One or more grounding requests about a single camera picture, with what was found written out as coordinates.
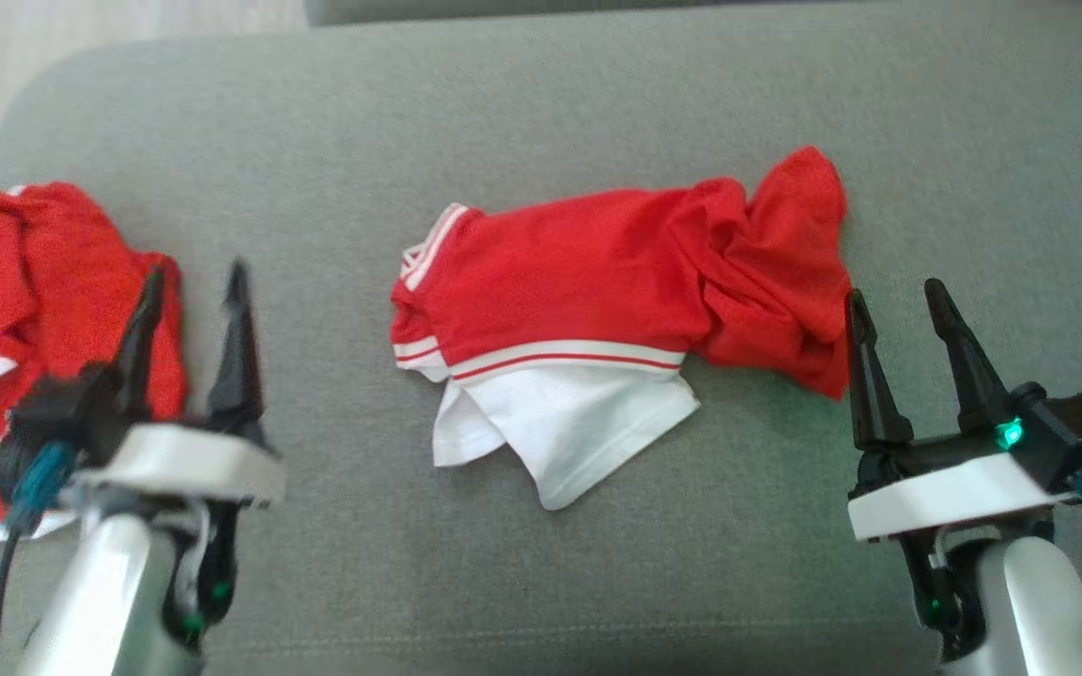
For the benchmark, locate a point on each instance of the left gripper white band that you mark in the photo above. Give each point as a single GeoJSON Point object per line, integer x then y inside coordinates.
{"type": "Point", "coordinates": [203, 465]}

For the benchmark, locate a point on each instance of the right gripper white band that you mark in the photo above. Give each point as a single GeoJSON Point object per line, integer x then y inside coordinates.
{"type": "Point", "coordinates": [954, 493]}

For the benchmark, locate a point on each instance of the red shorts with white stripes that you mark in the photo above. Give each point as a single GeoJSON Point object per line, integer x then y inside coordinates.
{"type": "Point", "coordinates": [43, 272]}

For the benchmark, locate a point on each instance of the red shirt with white sleeves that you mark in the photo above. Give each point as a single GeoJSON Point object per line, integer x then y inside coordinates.
{"type": "Point", "coordinates": [579, 272]}

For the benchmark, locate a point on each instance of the grey fabric sofa seat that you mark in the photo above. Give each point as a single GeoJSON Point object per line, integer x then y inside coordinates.
{"type": "Point", "coordinates": [597, 94]}

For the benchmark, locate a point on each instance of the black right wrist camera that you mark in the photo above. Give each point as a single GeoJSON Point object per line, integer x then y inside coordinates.
{"type": "Point", "coordinates": [1076, 427]}

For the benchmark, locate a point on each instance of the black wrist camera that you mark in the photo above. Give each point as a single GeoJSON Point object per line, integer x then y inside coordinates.
{"type": "Point", "coordinates": [1076, 427]}
{"type": "Point", "coordinates": [34, 422]}

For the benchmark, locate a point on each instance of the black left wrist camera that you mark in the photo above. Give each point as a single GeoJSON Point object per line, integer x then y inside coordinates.
{"type": "Point", "coordinates": [34, 422]}

